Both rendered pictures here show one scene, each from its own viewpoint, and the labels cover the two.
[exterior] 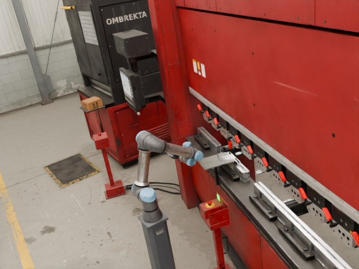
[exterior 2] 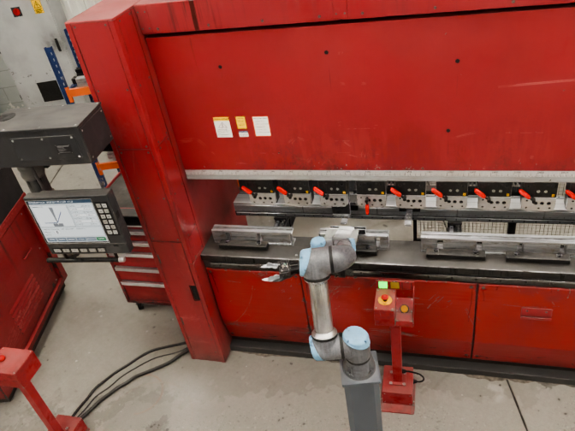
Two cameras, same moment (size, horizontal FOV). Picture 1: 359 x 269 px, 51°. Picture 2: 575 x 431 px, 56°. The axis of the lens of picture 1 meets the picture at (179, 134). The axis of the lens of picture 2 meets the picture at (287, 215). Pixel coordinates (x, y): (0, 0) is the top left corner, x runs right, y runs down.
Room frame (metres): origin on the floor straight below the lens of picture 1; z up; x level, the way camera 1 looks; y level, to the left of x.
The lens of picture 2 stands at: (1.64, 1.78, 2.87)
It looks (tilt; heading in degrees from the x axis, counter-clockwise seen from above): 35 degrees down; 303
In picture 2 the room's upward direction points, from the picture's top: 10 degrees counter-clockwise
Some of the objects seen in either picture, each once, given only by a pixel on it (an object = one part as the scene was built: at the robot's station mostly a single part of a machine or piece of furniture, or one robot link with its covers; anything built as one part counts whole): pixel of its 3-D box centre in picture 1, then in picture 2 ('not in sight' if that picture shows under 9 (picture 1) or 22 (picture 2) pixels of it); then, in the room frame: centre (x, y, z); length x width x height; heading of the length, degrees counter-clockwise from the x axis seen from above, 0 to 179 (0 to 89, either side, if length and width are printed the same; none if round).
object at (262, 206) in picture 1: (262, 206); (455, 254); (2.12, -0.49, 0.89); 0.30 x 0.05 x 0.03; 13
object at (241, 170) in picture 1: (235, 166); (353, 239); (2.67, -0.41, 0.92); 0.39 x 0.06 x 0.10; 13
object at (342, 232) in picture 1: (349, 223); not in sight; (1.39, -0.72, 1.26); 0.15 x 0.09 x 0.17; 13
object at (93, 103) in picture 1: (91, 103); not in sight; (4.69, 1.07, 1.04); 0.30 x 0.26 x 0.12; 28
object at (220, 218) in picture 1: (213, 211); (394, 303); (2.36, -0.17, 0.75); 0.20 x 0.16 x 0.18; 15
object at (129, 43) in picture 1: (137, 74); (74, 192); (3.84, 0.34, 1.53); 0.51 x 0.25 x 0.85; 19
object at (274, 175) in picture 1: (280, 168); (494, 191); (1.97, -0.58, 1.26); 0.15 x 0.09 x 0.17; 13
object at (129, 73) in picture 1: (132, 87); (82, 219); (3.76, 0.40, 1.42); 0.45 x 0.12 x 0.36; 19
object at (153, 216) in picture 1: (151, 211); (358, 360); (2.37, 0.30, 0.82); 0.15 x 0.15 x 0.10
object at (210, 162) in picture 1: (215, 160); (339, 245); (2.69, -0.26, 1.00); 0.26 x 0.18 x 0.01; 103
